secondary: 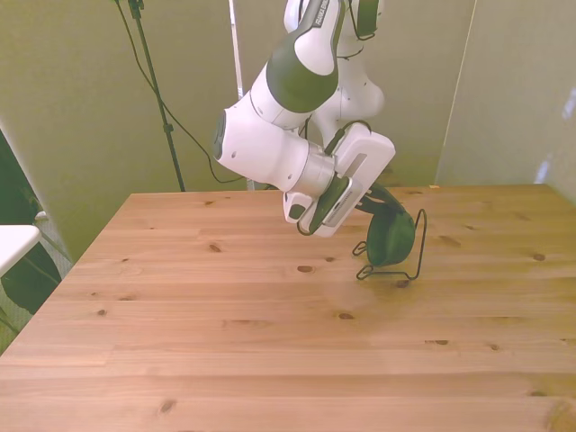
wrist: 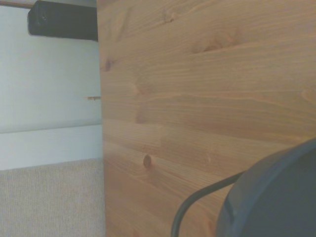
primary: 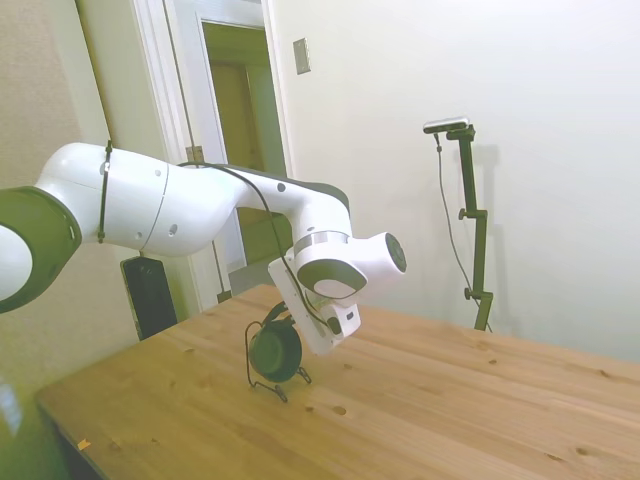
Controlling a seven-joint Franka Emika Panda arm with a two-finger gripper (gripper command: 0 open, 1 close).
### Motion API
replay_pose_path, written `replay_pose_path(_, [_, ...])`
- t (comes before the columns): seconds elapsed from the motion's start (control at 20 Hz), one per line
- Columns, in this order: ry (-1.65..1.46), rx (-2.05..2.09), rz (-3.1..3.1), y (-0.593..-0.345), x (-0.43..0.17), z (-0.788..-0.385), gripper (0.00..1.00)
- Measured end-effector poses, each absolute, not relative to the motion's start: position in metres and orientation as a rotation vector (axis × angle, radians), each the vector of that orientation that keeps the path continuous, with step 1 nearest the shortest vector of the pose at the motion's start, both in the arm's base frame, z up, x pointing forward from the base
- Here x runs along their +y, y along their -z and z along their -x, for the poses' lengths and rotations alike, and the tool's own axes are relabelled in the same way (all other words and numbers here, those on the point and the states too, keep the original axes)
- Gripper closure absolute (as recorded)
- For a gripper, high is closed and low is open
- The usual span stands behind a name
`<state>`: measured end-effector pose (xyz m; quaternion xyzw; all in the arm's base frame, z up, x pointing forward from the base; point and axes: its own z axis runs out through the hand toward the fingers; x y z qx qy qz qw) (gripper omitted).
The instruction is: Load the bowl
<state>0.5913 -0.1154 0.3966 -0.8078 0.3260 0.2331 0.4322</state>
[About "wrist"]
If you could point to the dark green bowl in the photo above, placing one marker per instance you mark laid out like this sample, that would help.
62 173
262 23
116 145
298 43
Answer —
271 197

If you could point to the black speaker box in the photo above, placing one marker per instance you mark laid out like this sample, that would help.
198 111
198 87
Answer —
64 19

